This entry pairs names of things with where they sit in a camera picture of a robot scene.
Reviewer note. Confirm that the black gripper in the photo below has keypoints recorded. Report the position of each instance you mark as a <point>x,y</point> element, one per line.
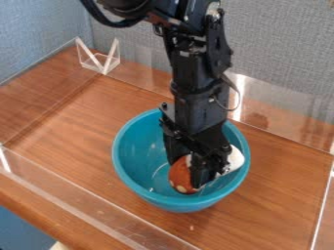
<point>192,122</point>

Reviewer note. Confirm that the red and white toy mushroom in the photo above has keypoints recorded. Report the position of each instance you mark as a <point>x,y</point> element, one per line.
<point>181,172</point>

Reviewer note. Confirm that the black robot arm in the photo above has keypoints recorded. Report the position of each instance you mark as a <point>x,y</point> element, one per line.
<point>191,25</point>

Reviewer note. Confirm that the blue plastic bowl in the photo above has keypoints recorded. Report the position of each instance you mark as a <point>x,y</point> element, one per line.
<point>141,164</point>

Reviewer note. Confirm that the clear acrylic barrier wall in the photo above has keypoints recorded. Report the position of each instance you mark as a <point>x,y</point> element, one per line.
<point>85,171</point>

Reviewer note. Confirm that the clear acrylic corner bracket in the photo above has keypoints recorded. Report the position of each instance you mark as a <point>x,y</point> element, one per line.
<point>98,62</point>

